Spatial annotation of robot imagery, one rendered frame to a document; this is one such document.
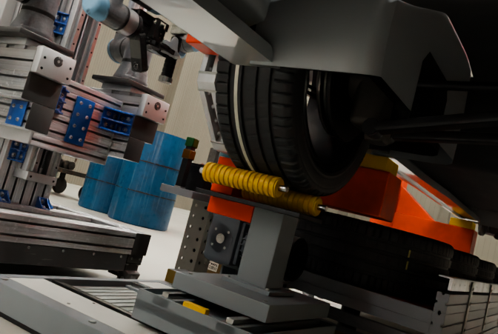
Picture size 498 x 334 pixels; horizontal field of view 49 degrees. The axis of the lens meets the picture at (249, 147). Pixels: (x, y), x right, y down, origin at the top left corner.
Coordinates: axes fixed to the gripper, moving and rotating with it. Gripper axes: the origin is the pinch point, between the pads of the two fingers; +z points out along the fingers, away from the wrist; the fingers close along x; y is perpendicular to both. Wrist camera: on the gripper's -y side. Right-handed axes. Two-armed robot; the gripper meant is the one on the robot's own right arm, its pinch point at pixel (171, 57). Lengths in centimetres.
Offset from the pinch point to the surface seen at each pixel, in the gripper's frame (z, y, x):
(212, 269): 107, -72, 34
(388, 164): 59, -12, -56
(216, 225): 35, -48, -9
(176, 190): 49, -39, 23
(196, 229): 69, -53, 22
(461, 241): 249, -24, -52
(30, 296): -27, -75, -1
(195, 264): 69, -67, 18
